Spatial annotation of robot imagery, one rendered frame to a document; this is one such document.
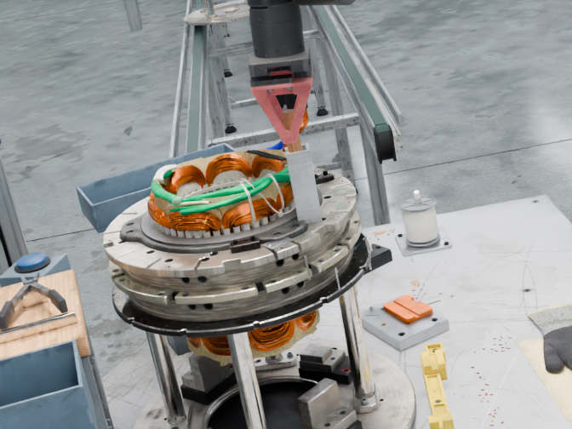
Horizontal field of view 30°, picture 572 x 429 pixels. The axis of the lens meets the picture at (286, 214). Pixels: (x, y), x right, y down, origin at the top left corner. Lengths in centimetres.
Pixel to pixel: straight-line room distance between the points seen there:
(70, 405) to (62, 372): 11
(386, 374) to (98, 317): 236
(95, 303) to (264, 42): 278
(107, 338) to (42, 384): 243
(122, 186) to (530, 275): 67
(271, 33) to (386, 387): 54
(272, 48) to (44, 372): 43
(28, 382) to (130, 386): 48
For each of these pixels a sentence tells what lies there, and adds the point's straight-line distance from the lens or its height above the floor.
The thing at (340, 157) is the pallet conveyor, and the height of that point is 17.
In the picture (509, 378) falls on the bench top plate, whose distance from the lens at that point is 150.
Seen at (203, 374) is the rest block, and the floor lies 85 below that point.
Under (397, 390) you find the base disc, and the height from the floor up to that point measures 80.
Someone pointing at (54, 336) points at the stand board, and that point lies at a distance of 119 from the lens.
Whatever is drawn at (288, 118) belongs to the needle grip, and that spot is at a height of 122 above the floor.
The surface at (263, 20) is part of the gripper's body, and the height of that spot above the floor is 134.
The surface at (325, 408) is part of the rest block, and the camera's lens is 136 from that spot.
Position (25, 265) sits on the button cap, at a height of 104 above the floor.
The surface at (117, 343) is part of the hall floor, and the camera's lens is 356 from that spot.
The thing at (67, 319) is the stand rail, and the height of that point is 107.
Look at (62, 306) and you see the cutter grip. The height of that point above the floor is 109.
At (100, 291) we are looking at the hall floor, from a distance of 398.
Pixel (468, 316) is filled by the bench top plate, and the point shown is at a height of 78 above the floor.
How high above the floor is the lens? 157
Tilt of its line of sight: 21 degrees down
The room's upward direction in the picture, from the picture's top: 11 degrees counter-clockwise
